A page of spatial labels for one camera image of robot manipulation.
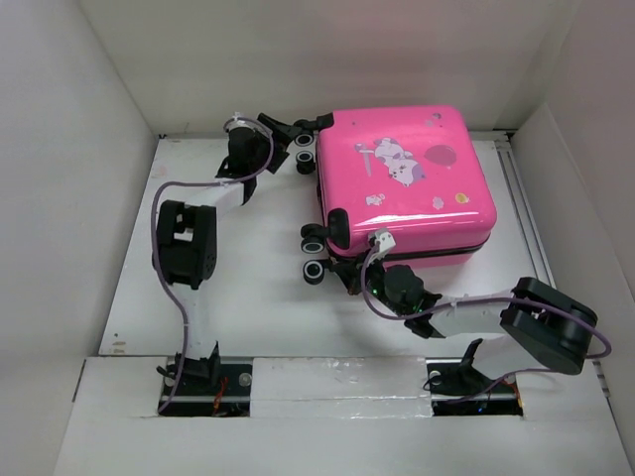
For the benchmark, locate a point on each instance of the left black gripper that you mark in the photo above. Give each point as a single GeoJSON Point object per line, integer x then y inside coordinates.
{"type": "Point", "coordinates": [282, 139]}

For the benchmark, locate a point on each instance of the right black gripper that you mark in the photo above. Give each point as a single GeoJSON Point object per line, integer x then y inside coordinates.
{"type": "Point", "coordinates": [349, 274]}

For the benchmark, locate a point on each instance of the pink hard-shell suitcase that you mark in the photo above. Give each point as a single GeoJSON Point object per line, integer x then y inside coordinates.
{"type": "Point", "coordinates": [411, 170]}

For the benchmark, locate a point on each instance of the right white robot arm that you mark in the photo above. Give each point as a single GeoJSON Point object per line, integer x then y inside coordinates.
{"type": "Point", "coordinates": [530, 328]}

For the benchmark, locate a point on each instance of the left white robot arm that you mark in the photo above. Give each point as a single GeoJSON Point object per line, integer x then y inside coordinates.
{"type": "Point", "coordinates": [185, 215]}

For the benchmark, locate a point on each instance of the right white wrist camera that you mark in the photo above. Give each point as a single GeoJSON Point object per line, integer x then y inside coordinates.
{"type": "Point", "coordinates": [382, 243]}

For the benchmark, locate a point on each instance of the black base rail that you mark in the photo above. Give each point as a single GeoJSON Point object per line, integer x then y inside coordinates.
{"type": "Point", "coordinates": [224, 389]}

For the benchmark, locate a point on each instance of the aluminium frame rail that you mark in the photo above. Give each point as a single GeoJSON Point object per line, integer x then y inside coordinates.
{"type": "Point", "coordinates": [523, 210]}

